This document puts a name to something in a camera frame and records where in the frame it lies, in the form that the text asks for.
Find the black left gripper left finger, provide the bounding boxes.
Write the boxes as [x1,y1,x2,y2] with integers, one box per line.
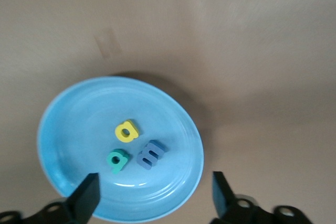
[0,173,102,224]

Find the dark blue foam letter m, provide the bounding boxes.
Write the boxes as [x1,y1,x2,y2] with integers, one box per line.
[136,140,166,170]

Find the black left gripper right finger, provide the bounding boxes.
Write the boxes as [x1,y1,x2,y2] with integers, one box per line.
[211,171,313,224]

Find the teal foam letter a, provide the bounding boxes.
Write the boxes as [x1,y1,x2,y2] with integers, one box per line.
[106,148,130,175]

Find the blue round plate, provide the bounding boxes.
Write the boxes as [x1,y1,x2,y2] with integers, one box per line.
[36,76,205,221]

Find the yellow foam letter a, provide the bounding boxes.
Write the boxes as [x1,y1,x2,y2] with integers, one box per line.
[114,119,140,143]

